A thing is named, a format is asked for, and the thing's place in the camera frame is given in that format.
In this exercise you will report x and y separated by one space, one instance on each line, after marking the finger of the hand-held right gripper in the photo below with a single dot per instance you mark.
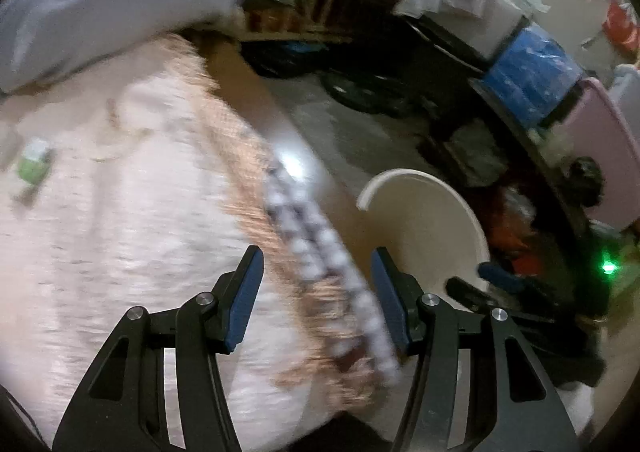
467 292
500 277

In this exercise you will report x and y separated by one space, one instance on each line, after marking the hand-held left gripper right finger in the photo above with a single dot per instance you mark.
390 297

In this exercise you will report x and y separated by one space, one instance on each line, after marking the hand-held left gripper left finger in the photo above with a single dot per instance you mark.
245 297

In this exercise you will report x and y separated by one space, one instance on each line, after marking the white round waste bin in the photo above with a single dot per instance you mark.
430 227

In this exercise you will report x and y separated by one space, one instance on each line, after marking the checkered bed sheet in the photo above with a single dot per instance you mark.
320 242

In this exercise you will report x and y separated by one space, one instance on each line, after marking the pink fluffy blanket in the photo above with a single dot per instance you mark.
140 252

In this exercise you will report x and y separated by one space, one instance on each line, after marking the pink plastic container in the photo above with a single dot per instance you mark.
607 147

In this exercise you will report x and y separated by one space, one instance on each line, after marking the black rack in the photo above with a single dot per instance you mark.
450 97

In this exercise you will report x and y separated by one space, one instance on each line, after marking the blue storage box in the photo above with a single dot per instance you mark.
532 72

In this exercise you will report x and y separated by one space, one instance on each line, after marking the grey lidded bin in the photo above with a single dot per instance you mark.
627 82

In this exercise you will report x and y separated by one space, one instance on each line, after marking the green white small packet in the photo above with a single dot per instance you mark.
35 162

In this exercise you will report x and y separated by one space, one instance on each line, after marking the white storage box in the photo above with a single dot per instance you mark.
500 20

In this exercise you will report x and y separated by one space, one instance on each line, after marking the red bag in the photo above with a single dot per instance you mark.
622 25

